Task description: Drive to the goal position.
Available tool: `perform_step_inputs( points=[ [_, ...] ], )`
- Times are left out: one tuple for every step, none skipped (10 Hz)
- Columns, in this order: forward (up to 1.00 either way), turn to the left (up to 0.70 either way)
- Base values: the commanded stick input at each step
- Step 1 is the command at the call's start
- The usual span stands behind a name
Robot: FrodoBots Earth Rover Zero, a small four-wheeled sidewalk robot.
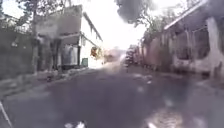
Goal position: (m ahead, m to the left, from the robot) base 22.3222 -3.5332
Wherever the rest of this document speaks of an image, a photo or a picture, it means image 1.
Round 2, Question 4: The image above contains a white building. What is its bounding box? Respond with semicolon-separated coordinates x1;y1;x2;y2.
34;4;105;71

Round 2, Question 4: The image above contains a robot's own part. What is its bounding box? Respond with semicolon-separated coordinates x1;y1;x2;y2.
75;121;86;128
147;122;158;128

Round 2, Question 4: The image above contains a dark wall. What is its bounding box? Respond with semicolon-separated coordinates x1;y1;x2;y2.
0;28;38;81

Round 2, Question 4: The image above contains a concrete pavement strip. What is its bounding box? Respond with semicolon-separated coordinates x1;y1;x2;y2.
0;66;91;99

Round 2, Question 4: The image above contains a vehicle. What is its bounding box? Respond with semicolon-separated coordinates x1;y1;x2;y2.
123;44;143;68

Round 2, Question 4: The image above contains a pale building with barred windows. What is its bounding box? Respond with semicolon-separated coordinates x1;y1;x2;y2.
141;0;224;80

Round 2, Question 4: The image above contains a tree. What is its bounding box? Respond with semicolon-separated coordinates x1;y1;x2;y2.
16;0;73;75
114;0;188;38

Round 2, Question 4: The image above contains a grey asphalt road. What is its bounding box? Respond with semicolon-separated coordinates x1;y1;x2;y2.
0;62;224;128

